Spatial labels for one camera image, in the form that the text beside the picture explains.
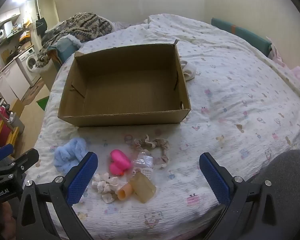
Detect brown cardboard box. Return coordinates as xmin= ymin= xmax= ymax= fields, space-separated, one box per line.
xmin=57 ymin=40 xmax=192 ymax=128

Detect clear plastic packet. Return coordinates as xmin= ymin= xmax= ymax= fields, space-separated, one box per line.
xmin=134 ymin=151 xmax=154 ymax=169

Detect green floor mat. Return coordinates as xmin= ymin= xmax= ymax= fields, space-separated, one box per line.
xmin=36 ymin=96 xmax=49 ymax=111

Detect white kitchen cabinets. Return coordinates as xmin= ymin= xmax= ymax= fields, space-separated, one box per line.
xmin=0 ymin=59 xmax=32 ymax=101

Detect teal headboard cushion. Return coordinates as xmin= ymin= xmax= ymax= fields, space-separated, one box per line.
xmin=211 ymin=17 xmax=272 ymax=58

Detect beige ruffled scrunchie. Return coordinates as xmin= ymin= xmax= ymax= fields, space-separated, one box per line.
xmin=134 ymin=134 xmax=170 ymax=169

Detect light blue fluffy scrunchie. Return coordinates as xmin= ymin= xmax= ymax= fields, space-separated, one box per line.
xmin=54 ymin=137 xmax=88 ymax=174

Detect pink soft toy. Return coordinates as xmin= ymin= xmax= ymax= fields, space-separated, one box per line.
xmin=109 ymin=149 xmax=132 ymax=176

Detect black hanging bag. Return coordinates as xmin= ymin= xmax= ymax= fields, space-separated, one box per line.
xmin=35 ymin=17 xmax=48 ymax=37

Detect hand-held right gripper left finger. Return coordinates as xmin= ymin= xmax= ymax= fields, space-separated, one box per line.
xmin=16 ymin=151 xmax=98 ymax=240

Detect cream fluffy scrunchie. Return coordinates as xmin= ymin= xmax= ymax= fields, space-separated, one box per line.
xmin=92 ymin=172 xmax=119 ymax=204

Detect patterned knit blanket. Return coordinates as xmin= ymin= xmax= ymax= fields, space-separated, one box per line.
xmin=35 ymin=12 xmax=114 ymax=68

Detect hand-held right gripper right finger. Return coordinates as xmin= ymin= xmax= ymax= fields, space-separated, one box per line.
xmin=199 ymin=152 xmax=300 ymax=240

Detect teal pillow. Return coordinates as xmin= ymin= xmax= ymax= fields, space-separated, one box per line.
xmin=54 ymin=37 xmax=83 ymax=63

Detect white folded cloth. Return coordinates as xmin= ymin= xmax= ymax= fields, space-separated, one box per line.
xmin=181 ymin=60 xmax=198 ymax=81

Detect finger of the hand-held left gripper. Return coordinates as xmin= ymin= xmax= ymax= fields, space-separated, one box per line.
xmin=0 ymin=145 xmax=14 ymax=163
xmin=0 ymin=148 xmax=40 ymax=178

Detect white washing machine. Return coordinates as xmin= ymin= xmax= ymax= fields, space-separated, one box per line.
xmin=17 ymin=47 xmax=42 ymax=86

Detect pink and yellow rack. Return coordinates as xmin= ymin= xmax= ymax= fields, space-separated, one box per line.
xmin=0 ymin=104 xmax=19 ymax=151

